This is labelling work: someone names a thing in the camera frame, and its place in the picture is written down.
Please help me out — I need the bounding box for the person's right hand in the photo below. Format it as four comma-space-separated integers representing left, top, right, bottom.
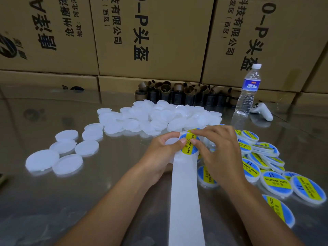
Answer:
187, 124, 250, 191

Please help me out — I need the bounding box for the person's left hand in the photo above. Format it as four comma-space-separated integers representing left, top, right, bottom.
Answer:
138, 132, 188, 186

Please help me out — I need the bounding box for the pile of white plastic lids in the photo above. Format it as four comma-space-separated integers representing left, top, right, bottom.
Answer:
25, 100, 222, 177

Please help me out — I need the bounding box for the sticker roll with backing strip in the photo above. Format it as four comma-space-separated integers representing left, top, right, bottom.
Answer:
168, 132, 207, 246

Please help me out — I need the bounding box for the person's left forearm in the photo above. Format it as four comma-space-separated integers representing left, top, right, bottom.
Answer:
54, 169, 157, 246

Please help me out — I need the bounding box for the person's right forearm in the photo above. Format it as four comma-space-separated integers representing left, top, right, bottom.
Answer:
231, 176, 305, 246

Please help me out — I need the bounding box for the white handheld controller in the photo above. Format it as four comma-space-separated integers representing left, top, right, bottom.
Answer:
250, 102, 274, 122

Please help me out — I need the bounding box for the row of dark cardboard tubes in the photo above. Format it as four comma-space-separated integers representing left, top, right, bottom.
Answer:
135, 81, 242, 107

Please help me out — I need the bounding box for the clear plastic water bottle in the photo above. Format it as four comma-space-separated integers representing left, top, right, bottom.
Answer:
235, 63, 262, 116

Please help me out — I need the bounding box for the stack of brown cardboard boxes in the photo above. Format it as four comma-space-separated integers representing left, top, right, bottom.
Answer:
0, 0, 328, 103

